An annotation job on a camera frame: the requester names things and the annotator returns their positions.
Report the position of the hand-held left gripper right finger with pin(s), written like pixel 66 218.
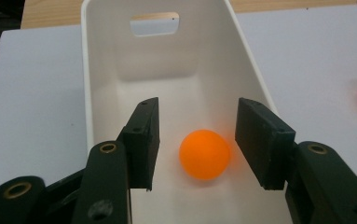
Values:
pixel 264 146

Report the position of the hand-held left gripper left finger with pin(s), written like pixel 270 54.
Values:
pixel 143 146

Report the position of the wooden table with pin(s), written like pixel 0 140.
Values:
pixel 52 14

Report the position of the white plastic bin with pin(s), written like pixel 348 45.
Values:
pixel 179 87

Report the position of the orange ball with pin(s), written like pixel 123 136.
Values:
pixel 204 154

